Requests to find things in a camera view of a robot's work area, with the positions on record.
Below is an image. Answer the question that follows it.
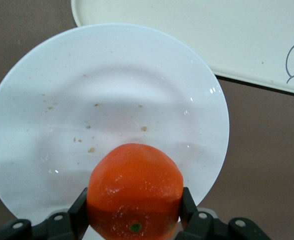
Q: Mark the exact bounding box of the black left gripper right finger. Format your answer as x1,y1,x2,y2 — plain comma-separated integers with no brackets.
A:
179,186,200,231

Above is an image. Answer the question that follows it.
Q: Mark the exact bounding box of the cream bear print tray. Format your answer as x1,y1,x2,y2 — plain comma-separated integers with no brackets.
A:
70,0,294,97

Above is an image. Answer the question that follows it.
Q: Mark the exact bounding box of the white round plate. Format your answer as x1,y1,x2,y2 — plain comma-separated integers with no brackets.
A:
0,22,230,240

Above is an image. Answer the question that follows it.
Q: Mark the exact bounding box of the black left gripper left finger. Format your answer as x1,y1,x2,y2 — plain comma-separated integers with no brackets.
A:
68,187,89,240

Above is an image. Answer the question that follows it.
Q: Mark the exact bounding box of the orange mandarin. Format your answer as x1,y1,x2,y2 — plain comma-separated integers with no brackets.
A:
86,142,184,240

